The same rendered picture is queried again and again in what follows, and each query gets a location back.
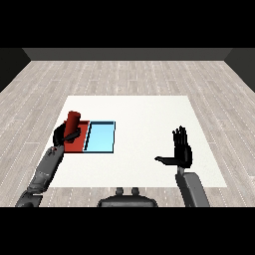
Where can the dark grey robot body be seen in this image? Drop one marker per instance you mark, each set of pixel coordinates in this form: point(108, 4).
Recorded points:
point(127, 201)

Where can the red can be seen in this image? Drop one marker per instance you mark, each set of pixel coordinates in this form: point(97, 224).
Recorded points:
point(71, 124)

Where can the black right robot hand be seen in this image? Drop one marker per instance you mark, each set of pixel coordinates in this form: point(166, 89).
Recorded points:
point(183, 154)

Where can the light blue shallow open box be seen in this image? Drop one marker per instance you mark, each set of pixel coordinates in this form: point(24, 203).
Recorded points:
point(100, 136)

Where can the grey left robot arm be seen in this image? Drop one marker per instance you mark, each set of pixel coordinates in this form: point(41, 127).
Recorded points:
point(44, 172)

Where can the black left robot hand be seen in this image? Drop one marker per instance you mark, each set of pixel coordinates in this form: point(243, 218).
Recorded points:
point(58, 135)

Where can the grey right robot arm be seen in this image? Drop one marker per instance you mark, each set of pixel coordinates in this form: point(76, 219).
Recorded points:
point(192, 189)

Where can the red shallow open box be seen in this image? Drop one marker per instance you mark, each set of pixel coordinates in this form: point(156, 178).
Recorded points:
point(78, 143)

